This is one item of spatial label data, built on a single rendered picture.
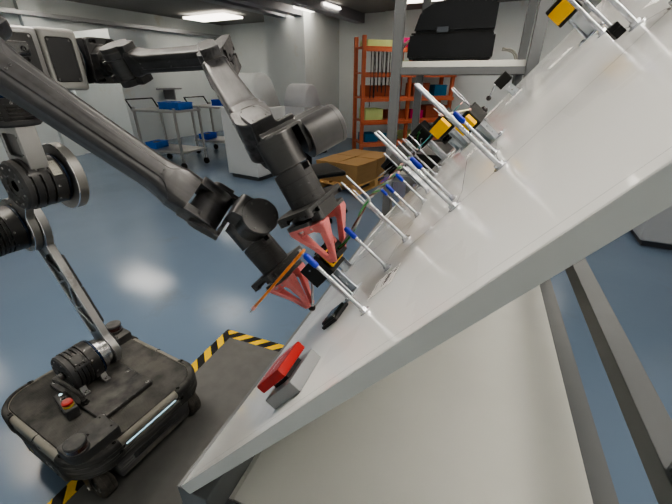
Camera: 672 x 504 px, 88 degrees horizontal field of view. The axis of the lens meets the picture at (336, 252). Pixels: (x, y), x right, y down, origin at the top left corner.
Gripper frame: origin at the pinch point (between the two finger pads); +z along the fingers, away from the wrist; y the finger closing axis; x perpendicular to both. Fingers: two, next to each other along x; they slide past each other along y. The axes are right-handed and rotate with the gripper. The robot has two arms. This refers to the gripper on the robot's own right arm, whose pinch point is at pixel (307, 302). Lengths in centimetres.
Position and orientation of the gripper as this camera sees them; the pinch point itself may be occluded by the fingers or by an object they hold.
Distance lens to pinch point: 66.0
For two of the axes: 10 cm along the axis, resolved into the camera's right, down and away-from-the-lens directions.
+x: -6.3, 3.8, 6.7
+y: 4.6, -5.2, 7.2
